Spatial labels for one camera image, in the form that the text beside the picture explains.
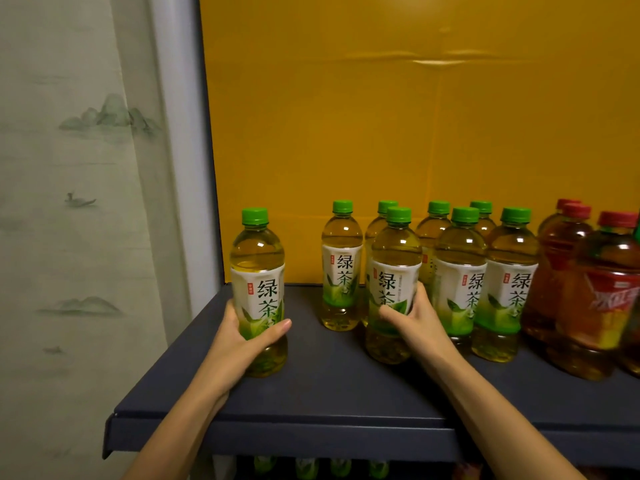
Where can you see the person's right hand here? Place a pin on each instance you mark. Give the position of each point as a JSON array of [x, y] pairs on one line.
[[425, 334]]

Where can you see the person's left hand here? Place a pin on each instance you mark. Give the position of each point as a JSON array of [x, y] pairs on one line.
[[235, 354]]

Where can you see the red-capped amber tea bottle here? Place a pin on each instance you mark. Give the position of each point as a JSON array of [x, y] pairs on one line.
[[595, 314], [555, 274], [632, 344]]

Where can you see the person's right forearm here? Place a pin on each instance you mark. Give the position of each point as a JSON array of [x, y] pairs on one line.
[[500, 429]]

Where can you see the person's left forearm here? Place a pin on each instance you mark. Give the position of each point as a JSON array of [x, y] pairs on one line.
[[175, 434]]

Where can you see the dark grey shelf board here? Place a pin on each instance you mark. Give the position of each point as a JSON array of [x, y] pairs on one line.
[[325, 384]]

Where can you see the orange backing board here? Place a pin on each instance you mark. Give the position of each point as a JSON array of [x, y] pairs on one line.
[[400, 119]]

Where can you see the white shelf side post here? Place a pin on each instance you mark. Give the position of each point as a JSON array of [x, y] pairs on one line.
[[185, 144]]

